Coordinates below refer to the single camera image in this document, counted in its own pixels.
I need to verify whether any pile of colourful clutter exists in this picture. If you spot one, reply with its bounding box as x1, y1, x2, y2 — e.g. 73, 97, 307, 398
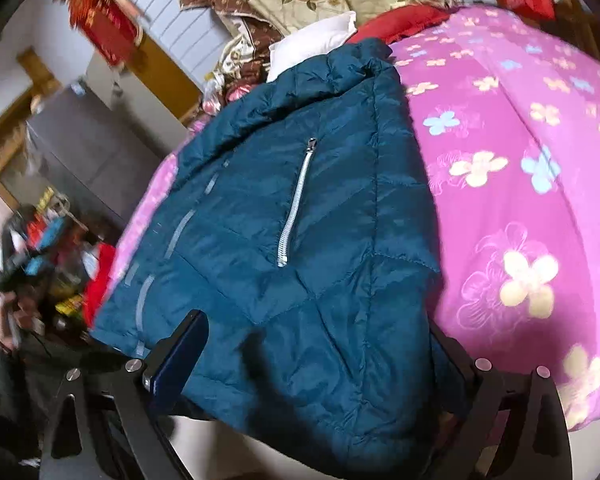
0, 195, 106, 341

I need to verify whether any pink floral bedsheet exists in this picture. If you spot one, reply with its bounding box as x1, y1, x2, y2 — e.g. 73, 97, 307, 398
112, 2, 600, 431

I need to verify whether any brown floral quilt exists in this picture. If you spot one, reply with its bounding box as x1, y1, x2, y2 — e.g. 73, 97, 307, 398
180, 0, 291, 86

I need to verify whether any grey wardrobe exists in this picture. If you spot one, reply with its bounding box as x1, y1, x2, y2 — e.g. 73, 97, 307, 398
0, 75, 181, 221

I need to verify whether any red cloth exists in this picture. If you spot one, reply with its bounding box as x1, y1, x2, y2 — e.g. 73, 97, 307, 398
82, 242, 118, 326

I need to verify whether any clear plastic bag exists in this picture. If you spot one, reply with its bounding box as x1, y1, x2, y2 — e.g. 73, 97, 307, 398
200, 70, 231, 113

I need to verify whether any red wall hanging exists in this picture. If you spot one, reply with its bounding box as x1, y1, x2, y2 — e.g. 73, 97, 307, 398
67, 0, 143, 66

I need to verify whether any red ruffled cushion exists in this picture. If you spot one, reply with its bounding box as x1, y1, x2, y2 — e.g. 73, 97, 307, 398
347, 4, 453, 46

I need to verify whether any teal puffer jacket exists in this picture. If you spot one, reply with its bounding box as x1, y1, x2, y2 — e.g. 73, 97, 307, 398
87, 37, 473, 480

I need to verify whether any wooden headboard with white panel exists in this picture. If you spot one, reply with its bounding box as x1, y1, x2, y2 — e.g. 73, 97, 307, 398
55, 0, 241, 126

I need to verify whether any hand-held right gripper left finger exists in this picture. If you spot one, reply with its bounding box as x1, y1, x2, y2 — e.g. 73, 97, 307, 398
40, 309, 211, 480

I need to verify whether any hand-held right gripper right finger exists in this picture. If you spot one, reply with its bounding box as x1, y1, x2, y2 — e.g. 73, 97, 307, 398
430, 327, 573, 480

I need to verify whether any white pillow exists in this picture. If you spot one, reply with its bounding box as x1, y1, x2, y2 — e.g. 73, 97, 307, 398
267, 10, 358, 83

